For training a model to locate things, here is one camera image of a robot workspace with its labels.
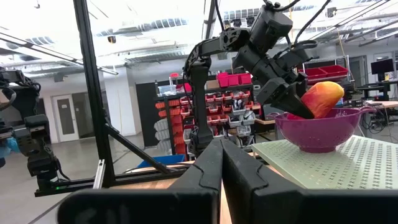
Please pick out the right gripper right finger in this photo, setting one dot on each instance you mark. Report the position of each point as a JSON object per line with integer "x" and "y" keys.
{"x": 280, "y": 208}

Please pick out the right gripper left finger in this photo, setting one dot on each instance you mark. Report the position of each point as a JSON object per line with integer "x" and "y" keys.
{"x": 186, "y": 205}

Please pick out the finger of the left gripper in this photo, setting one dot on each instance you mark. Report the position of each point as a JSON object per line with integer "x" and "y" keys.
{"x": 301, "y": 87}
{"x": 286, "y": 96}

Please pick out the red yellow mango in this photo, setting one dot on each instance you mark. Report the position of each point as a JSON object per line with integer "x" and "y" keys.
{"x": 323, "y": 98}

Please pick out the purple colander bowl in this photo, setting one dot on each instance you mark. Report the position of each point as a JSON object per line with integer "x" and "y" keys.
{"x": 320, "y": 133}

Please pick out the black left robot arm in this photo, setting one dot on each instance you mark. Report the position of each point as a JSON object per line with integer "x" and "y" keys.
{"x": 200, "y": 102}

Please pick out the black neighbouring robot arm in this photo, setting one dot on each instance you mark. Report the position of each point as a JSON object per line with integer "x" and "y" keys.
{"x": 34, "y": 140}

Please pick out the shelf with large red bins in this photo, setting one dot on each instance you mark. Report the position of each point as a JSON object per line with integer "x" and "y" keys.
{"x": 326, "y": 71}

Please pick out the blue plastic bin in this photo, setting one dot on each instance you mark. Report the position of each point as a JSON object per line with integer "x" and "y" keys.
{"x": 164, "y": 160}

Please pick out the rack with red bins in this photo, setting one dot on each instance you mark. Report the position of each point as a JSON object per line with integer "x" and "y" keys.
{"x": 230, "y": 109}

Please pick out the pale green perforated metal shelf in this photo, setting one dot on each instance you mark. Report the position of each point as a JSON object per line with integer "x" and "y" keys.
{"x": 342, "y": 168}

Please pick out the black computer monitor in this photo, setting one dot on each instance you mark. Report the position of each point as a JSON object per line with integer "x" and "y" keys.
{"x": 382, "y": 67}

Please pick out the white door with window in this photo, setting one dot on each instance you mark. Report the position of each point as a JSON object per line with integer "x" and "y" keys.
{"x": 65, "y": 118}

